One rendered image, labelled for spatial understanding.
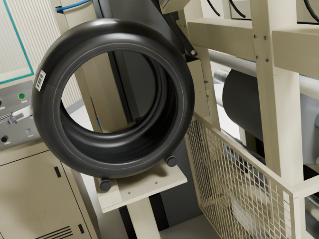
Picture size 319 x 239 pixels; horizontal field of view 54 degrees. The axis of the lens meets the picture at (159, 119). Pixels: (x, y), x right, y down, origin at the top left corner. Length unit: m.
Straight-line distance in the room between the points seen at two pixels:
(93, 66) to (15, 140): 0.72
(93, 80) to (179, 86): 0.49
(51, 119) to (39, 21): 3.97
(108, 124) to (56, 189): 0.65
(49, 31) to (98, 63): 3.66
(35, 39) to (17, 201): 3.19
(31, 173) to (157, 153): 0.97
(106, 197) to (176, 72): 0.56
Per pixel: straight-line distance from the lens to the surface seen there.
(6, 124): 1.20
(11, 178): 1.99
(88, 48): 1.04
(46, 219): 2.13
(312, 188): 0.95
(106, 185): 1.25
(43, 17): 5.07
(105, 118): 1.52
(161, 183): 1.34
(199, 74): 1.52
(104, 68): 1.46
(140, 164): 1.19
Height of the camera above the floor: 1.56
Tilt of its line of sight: 23 degrees down
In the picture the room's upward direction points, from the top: 14 degrees counter-clockwise
